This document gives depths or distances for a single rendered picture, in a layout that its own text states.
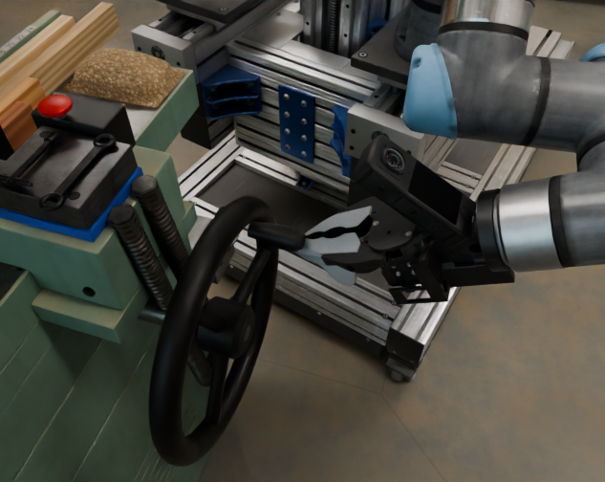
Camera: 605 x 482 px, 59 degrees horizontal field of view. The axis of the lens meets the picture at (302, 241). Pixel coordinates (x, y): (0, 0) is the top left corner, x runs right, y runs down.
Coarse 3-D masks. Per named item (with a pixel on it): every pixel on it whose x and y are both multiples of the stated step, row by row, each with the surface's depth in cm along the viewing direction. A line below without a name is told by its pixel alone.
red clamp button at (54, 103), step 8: (48, 96) 50; (56, 96) 50; (64, 96) 50; (40, 104) 49; (48, 104) 49; (56, 104) 49; (64, 104) 49; (72, 104) 50; (40, 112) 49; (48, 112) 48; (56, 112) 48; (64, 112) 49
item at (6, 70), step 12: (60, 24) 73; (72, 24) 75; (36, 36) 71; (48, 36) 71; (24, 48) 69; (36, 48) 70; (12, 60) 67; (24, 60) 68; (0, 72) 66; (12, 72) 67; (0, 84) 65
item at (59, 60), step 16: (96, 16) 77; (112, 16) 80; (80, 32) 74; (96, 32) 77; (112, 32) 80; (48, 48) 71; (64, 48) 72; (80, 48) 75; (96, 48) 78; (32, 64) 69; (48, 64) 69; (64, 64) 72; (16, 80) 66; (48, 80) 70; (64, 80) 73; (0, 96) 64
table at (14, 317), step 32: (192, 96) 76; (160, 128) 70; (192, 224) 63; (160, 256) 57; (0, 288) 51; (32, 288) 53; (0, 320) 50; (32, 320) 54; (64, 320) 53; (96, 320) 52; (128, 320) 54; (0, 352) 51
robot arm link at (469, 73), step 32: (448, 0) 45; (480, 0) 43; (512, 0) 42; (448, 32) 44; (480, 32) 43; (512, 32) 43; (416, 64) 45; (448, 64) 44; (480, 64) 43; (512, 64) 43; (544, 64) 43; (416, 96) 44; (448, 96) 44; (480, 96) 44; (512, 96) 43; (544, 96) 43; (416, 128) 47; (448, 128) 46; (480, 128) 45; (512, 128) 44
